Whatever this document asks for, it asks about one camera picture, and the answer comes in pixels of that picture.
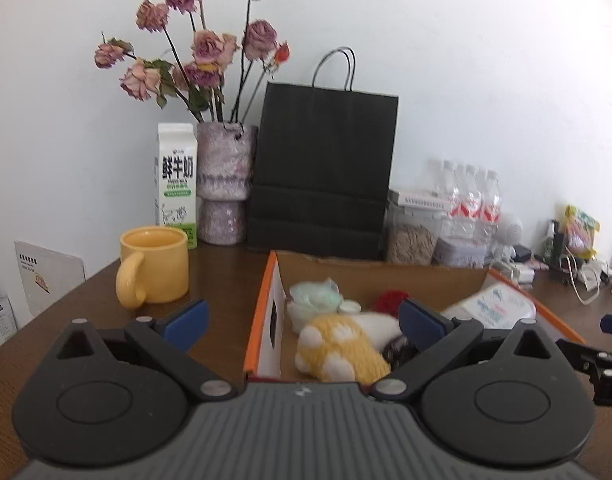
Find black upright charging device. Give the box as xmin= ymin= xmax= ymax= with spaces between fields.
xmin=546 ymin=220 xmax=569 ymax=281

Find red artificial rose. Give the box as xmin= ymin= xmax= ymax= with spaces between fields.
xmin=372 ymin=289 xmax=412 ymax=317

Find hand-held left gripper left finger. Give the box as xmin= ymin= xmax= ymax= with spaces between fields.
xmin=56 ymin=298 xmax=237 ymax=401

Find flat white box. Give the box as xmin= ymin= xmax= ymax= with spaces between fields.
xmin=388 ymin=187 xmax=455 ymax=211

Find yellow and pink snack packet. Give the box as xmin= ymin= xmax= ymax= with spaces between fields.
xmin=563 ymin=205 xmax=601 ymax=261

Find dried pink roses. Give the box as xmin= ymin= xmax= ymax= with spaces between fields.
xmin=94 ymin=0 xmax=291 ymax=125

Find white round robot toy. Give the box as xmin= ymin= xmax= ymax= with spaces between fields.
xmin=493 ymin=212 xmax=524 ymax=261

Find yellow mug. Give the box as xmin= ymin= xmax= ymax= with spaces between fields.
xmin=115 ymin=226 xmax=191 ymax=310

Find white charging cable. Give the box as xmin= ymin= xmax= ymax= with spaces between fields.
xmin=560 ymin=255 xmax=602 ymax=306

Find white carton yellow sticker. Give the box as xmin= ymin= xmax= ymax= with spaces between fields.
xmin=14 ymin=240 xmax=87 ymax=317

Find yellow and white plush toy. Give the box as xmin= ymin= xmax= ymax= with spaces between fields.
xmin=293 ymin=311 xmax=403 ymax=386

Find white charger adapter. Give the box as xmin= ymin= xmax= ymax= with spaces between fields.
xmin=510 ymin=262 xmax=537 ymax=284

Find black paper bag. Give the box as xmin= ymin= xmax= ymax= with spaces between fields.
xmin=246 ymin=47 xmax=400 ymax=263

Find red cardboard box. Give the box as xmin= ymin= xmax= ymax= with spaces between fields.
xmin=243 ymin=250 xmax=587 ymax=386

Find clear container of seeds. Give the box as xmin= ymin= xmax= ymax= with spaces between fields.
xmin=386 ymin=202 xmax=445 ymax=267

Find white milk carton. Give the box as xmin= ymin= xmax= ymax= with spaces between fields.
xmin=155 ymin=122 xmax=199 ymax=250

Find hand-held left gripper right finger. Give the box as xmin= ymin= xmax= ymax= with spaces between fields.
xmin=371 ymin=297 xmax=559 ymax=404

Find speckled purple vase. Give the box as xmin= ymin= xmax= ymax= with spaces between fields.
xmin=196 ymin=121 xmax=259 ymax=246

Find illustrated white tin box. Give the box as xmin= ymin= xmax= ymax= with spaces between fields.
xmin=433 ymin=236 xmax=492 ymax=269

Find braided grey cable coil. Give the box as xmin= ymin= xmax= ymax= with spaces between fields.
xmin=383 ymin=332 xmax=417 ymax=369

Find white wipes container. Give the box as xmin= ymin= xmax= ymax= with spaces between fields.
xmin=443 ymin=282 xmax=537 ymax=331

